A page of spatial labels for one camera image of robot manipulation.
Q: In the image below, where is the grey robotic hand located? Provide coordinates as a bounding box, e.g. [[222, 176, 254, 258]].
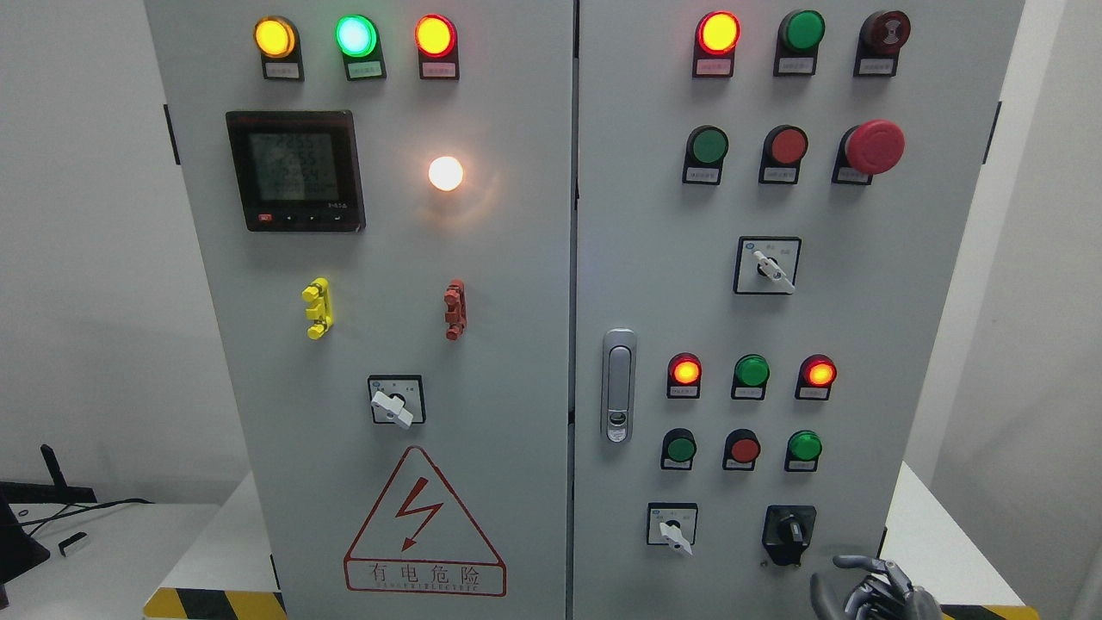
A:
[[810, 555, 944, 619]]

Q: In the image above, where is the black rotary knob switch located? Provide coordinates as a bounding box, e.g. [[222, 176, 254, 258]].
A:
[[761, 504, 815, 567]]

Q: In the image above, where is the yellow black hazard tape right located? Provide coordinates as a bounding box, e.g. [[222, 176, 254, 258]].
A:
[[940, 603, 1040, 620]]

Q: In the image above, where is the yellow black hazard tape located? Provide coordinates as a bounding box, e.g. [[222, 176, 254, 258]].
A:
[[143, 587, 288, 619], [940, 603, 1040, 620]]

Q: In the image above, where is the green push button lower right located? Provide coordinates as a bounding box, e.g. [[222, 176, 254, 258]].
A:
[[784, 429, 823, 474]]

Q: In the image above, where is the green push button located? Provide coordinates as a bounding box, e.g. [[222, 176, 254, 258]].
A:
[[682, 126, 730, 187], [659, 428, 696, 470], [784, 429, 823, 474]]

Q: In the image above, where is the red push button lower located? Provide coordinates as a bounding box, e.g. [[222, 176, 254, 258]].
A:
[[721, 429, 761, 471]]

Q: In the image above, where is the red push button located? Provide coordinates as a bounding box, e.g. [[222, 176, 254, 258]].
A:
[[721, 429, 761, 471], [758, 126, 809, 185]]

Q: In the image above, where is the red indicator light middle right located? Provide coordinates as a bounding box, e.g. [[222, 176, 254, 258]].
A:
[[795, 353, 838, 401]]

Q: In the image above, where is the red indicator light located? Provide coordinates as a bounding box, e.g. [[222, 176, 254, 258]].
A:
[[795, 353, 838, 401], [666, 352, 703, 398]]

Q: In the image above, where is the green push button lower left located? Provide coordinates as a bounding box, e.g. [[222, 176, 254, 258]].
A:
[[659, 428, 696, 470]]

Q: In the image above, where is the green indicator light middle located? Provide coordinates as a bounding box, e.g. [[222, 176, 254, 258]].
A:
[[730, 353, 771, 400]]

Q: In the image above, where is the red indicator light middle left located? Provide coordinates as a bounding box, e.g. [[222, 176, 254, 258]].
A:
[[666, 352, 703, 398]]

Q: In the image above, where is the red emergency stop mushroom button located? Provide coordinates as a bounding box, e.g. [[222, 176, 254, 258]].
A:
[[831, 119, 906, 187]]

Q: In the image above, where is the red push button upper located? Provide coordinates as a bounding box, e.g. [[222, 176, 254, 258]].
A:
[[758, 126, 809, 185]]

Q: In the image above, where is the grey electrical control cabinet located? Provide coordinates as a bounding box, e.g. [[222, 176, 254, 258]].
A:
[[145, 1, 1024, 619]]

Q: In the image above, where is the red electric hazard warning sticker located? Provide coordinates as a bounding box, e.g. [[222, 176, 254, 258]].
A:
[[344, 446, 507, 597]]

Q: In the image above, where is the green push button upper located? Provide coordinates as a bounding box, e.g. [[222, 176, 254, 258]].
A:
[[682, 126, 730, 187]]

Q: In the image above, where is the red terminal connector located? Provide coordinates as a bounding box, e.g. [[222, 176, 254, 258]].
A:
[[443, 279, 467, 341]]

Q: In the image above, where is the green indicator top right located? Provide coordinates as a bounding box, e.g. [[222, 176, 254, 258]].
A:
[[774, 10, 827, 76]]

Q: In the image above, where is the red lit indicator top right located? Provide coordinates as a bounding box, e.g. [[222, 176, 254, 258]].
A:
[[692, 10, 741, 79]]

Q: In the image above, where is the white lit indicator lamp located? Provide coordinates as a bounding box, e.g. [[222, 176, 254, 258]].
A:
[[426, 156, 465, 192]]

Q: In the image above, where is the yellow terminal connector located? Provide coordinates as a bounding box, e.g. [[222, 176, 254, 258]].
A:
[[300, 278, 334, 340]]

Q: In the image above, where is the red-orange indicator light left door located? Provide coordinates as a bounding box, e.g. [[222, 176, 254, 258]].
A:
[[414, 13, 460, 81]]

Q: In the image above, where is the yellow black hazard tape left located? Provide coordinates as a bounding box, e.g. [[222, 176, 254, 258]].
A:
[[143, 587, 288, 619]]

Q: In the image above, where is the black digital power meter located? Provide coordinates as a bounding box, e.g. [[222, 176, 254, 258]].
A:
[[226, 110, 366, 233]]

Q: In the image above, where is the green lit indicator light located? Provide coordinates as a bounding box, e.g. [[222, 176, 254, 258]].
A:
[[334, 13, 387, 81]]

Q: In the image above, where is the yellow indicator light top left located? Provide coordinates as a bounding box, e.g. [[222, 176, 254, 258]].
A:
[[253, 15, 306, 81]]

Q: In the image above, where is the small white black adapter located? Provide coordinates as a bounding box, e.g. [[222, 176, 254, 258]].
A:
[[58, 532, 90, 558]]

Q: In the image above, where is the black antenna device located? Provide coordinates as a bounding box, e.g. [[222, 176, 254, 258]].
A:
[[1, 443, 97, 504]]

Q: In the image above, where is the black monitor stand base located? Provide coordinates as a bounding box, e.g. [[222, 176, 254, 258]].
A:
[[1, 494, 51, 609]]

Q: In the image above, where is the white selector switch lower right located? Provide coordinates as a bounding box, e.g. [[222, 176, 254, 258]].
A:
[[647, 502, 699, 557]]

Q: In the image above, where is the white selector switch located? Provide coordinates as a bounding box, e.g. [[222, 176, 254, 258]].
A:
[[647, 502, 699, 557], [733, 236, 802, 295]]

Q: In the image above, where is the white selector switch upper right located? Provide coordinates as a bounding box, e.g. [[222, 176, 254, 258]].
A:
[[733, 236, 802, 295]]

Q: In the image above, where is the silver door handle lock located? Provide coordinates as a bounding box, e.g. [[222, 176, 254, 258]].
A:
[[601, 328, 637, 443]]

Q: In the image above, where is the white selector switch left door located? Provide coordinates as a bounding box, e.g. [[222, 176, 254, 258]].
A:
[[367, 374, 426, 429]]

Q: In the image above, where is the black cable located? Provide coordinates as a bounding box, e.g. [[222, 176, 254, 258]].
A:
[[15, 498, 154, 540]]

